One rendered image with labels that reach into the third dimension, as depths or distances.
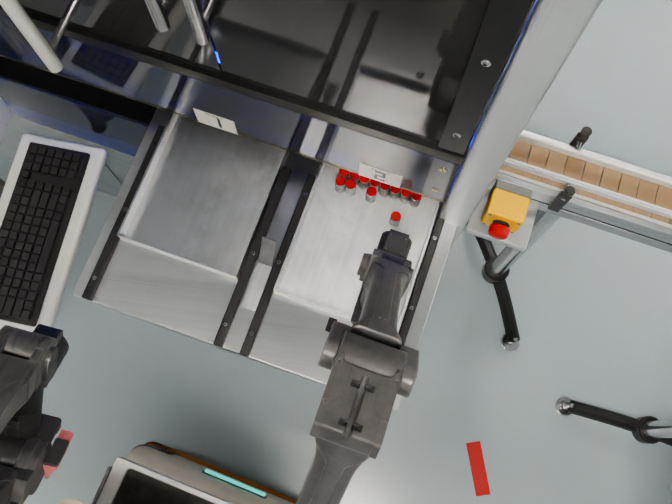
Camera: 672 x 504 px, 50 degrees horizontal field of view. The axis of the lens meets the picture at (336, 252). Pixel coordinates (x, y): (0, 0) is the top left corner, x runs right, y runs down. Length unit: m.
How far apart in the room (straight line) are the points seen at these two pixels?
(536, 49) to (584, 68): 1.90
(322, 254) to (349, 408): 0.74
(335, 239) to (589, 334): 1.21
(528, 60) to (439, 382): 1.56
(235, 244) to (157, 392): 0.98
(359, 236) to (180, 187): 0.39
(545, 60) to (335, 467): 0.53
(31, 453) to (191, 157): 0.73
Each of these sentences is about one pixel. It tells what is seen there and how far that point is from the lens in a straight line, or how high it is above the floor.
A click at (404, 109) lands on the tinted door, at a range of 1.14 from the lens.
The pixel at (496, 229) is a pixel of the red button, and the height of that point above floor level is 1.01.
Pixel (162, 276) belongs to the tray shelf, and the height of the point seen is 0.88.
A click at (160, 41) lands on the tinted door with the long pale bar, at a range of 1.27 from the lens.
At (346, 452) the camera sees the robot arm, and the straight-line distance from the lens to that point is 0.80.
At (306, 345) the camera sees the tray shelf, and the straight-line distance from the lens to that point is 1.45.
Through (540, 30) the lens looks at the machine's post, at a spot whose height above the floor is 1.60.
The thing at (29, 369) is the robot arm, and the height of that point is 1.39.
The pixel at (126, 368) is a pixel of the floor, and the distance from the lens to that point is 2.42.
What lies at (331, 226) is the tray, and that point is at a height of 0.88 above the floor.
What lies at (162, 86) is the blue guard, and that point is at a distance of 1.41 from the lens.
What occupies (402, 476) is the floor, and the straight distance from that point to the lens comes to 2.33.
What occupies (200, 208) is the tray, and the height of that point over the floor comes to 0.88.
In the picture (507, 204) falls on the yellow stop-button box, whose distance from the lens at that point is 1.40.
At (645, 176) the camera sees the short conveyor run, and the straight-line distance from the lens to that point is 1.58.
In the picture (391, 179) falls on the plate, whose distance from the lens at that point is 1.39.
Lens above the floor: 2.32
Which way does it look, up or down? 75 degrees down
